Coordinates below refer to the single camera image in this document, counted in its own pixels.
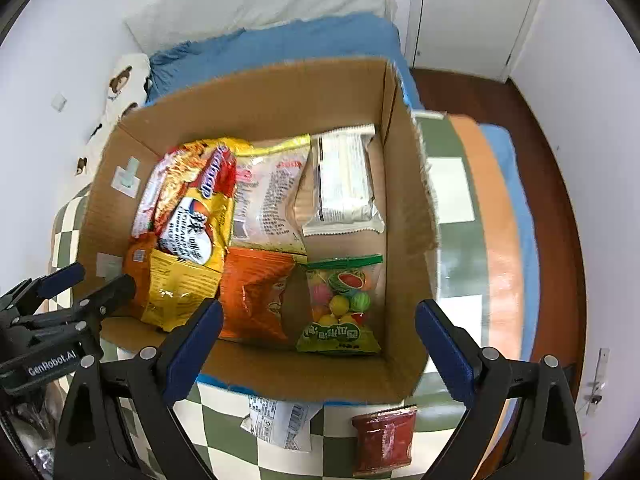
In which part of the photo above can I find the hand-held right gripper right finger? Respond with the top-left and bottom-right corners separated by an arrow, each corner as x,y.
416,299 -> 586,480

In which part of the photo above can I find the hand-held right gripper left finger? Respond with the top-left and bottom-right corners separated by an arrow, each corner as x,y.
52,300 -> 224,480

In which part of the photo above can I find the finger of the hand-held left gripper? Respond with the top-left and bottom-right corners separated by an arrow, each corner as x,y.
20,274 -> 137,329
0,262 -> 86,316

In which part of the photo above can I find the orange snack packet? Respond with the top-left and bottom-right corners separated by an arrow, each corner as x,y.
219,246 -> 311,347
125,232 -> 161,313

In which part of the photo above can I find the yellow snack packet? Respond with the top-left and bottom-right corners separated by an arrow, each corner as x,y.
140,250 -> 226,333

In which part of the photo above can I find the green candy packet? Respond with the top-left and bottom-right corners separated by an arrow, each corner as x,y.
295,254 -> 384,356

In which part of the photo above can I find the instant noodle packet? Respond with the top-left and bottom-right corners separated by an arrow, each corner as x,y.
132,137 -> 238,273

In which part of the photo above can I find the clear yellow-edged snack packet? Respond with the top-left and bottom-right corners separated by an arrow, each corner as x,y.
231,134 -> 312,256

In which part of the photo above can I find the white wafer packet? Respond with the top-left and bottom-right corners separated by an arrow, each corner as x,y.
301,124 -> 386,237

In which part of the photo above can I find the cardboard box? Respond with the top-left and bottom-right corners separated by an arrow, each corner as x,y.
80,57 -> 441,406

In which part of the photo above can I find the dark red snack packet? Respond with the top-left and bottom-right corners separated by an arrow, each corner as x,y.
350,404 -> 418,478

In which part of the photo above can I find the white printed snack packet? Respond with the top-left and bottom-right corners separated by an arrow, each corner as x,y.
240,394 -> 322,453

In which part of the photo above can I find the green white checkered mat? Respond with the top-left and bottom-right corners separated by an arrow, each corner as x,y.
50,110 -> 538,480

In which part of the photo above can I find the white bear print pillow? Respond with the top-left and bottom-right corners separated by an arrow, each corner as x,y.
75,52 -> 153,176

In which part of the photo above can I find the white door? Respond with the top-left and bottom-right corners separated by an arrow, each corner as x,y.
405,0 -> 543,81

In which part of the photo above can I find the white wall fixture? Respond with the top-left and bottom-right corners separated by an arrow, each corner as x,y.
585,347 -> 611,417

